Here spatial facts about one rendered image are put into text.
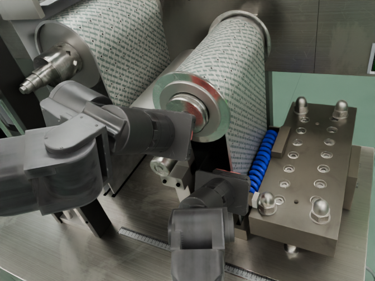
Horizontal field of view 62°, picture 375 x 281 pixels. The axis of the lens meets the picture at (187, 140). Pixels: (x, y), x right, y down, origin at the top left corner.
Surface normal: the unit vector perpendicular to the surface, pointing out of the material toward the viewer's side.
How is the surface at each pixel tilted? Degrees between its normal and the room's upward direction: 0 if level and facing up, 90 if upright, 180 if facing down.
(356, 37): 90
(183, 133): 48
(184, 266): 11
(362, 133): 0
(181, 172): 0
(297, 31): 90
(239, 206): 60
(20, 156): 16
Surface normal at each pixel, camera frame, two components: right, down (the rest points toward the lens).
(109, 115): -0.43, -0.01
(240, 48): 0.51, -0.41
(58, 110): 0.07, -0.77
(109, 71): 0.89, 0.18
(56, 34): -0.43, 0.65
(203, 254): -0.11, -0.63
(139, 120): 0.82, -0.43
